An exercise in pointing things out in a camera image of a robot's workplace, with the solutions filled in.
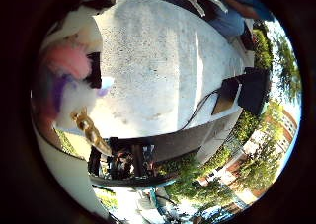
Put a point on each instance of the brown flat board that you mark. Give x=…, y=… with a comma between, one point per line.
x=227, y=97

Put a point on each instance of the blue white plush toy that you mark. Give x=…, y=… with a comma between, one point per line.
x=69, y=76

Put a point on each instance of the person in blue shirt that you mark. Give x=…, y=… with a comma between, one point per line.
x=230, y=18

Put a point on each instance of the black box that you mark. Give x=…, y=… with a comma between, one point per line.
x=255, y=89

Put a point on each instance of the red brick building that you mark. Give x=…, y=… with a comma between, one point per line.
x=286, y=125

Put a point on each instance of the black cart with blue frame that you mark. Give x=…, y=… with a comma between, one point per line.
x=128, y=161

